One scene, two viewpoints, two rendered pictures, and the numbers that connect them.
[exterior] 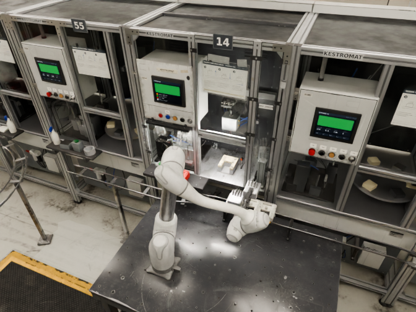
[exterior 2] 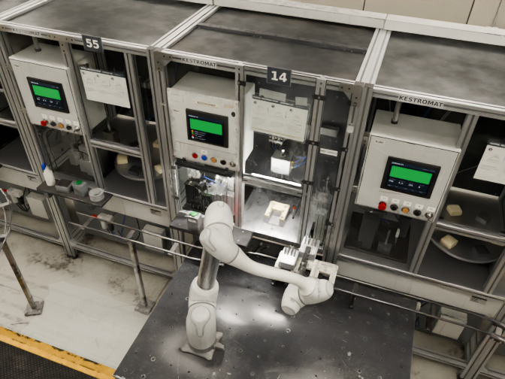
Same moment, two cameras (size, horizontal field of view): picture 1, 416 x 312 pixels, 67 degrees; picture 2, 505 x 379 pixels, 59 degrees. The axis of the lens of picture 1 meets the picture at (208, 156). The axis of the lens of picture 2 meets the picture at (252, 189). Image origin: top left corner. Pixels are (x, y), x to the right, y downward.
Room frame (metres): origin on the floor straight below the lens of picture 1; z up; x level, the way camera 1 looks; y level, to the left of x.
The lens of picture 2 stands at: (-0.15, 0.17, 2.97)
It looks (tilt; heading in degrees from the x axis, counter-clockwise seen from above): 40 degrees down; 356
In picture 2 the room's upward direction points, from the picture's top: 2 degrees clockwise
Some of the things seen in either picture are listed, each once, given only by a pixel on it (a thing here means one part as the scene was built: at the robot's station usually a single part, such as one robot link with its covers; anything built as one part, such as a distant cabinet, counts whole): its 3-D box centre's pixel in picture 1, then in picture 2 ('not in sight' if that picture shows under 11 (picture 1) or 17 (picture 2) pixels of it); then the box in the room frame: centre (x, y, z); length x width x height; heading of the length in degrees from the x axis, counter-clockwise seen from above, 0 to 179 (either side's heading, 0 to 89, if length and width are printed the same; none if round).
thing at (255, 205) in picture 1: (250, 208); (306, 270); (1.62, -0.31, 0.84); 0.36 x 0.14 x 0.10; 67
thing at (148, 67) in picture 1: (173, 88); (212, 121); (2.12, 0.24, 1.60); 0.42 x 0.29 x 0.46; 67
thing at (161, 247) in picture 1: (161, 249); (201, 324); (1.27, 0.32, 0.85); 0.18 x 0.16 x 0.22; 179
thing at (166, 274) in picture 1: (166, 264); (205, 341); (1.25, 0.30, 0.71); 0.22 x 0.18 x 0.06; 67
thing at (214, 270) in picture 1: (225, 262); (276, 337); (1.29, -0.11, 0.66); 1.50 x 1.06 x 0.04; 67
